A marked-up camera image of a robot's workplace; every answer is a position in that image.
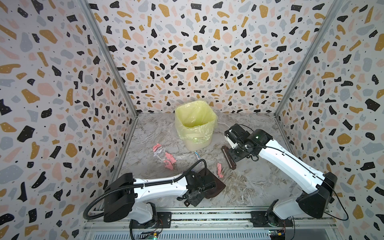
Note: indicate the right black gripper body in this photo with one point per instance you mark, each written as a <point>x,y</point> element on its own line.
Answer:
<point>231,153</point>

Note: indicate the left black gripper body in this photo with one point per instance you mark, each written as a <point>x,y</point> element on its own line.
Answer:
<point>196,199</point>

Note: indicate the brown cartoon face hand broom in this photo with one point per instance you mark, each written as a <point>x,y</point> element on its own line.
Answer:
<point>228,157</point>

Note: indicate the dark brown plastic dustpan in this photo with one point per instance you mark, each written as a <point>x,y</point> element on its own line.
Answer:
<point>212,185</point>

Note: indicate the cream bin with green bag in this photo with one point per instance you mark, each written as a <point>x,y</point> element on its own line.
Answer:
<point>195,123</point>

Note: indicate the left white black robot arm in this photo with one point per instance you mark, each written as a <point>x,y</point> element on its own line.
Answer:
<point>131,198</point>

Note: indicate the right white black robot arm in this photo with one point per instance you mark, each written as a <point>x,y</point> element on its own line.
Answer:
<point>317,187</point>

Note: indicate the white blue paper scrap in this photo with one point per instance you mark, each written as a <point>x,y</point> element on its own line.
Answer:
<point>197,155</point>

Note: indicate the pink paper scrap front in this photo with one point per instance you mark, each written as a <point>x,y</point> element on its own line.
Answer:
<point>219,170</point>

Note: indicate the pink paper scrap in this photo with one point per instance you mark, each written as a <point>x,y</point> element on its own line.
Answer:
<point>169,165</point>
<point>170,158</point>
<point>219,170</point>

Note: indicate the pink paper scrap upper left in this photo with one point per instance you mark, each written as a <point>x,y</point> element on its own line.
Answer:
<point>170,158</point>

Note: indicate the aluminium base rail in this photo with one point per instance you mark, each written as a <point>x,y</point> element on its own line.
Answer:
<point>214,223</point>

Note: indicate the right aluminium corner post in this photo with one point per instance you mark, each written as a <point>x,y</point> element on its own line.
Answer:
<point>331,14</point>

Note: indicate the aluminium corner post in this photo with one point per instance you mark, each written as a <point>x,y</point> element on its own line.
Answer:
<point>84,5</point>
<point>331,14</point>

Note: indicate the left aluminium corner post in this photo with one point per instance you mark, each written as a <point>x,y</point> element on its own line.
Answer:
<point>84,5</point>

